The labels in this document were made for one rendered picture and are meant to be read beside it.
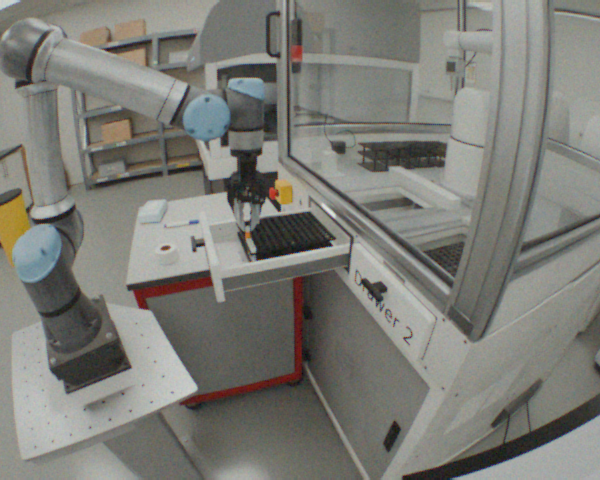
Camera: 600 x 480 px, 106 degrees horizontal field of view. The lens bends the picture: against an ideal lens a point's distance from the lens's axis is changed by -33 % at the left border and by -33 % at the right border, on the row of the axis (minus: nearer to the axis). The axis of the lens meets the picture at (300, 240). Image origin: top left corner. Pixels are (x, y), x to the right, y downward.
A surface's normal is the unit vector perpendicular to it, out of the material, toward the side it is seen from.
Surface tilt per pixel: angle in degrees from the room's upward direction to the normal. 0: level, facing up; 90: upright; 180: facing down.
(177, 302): 90
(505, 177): 90
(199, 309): 90
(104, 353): 90
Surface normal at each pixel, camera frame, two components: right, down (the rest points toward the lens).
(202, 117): 0.37, 0.47
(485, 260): -0.94, 0.17
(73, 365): 0.63, 0.38
